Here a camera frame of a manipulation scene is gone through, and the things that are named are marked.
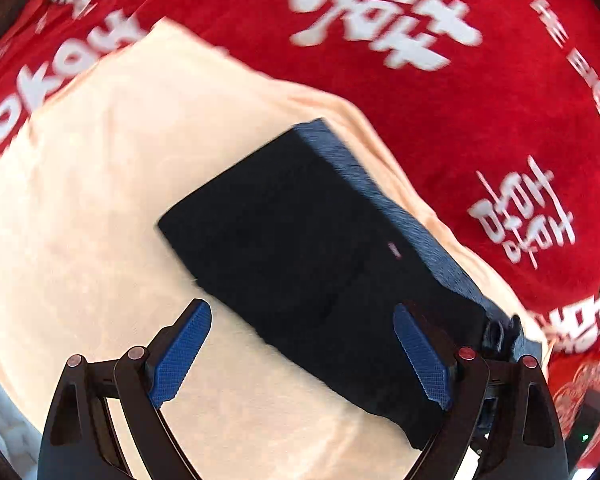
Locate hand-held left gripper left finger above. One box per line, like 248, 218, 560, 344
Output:
37, 298, 212, 480

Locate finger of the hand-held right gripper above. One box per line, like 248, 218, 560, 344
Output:
481, 314, 524, 362

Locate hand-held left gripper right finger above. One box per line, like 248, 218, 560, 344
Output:
393, 301, 571, 480

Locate black pants with blue floral stripes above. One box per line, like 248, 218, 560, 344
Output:
158, 118, 542, 451

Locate red patterned cushion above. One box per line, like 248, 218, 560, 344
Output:
547, 345, 600, 471

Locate peach blanket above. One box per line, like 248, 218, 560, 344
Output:
0, 17, 551, 480

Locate red printed blanket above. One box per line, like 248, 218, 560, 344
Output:
0, 0, 600, 356

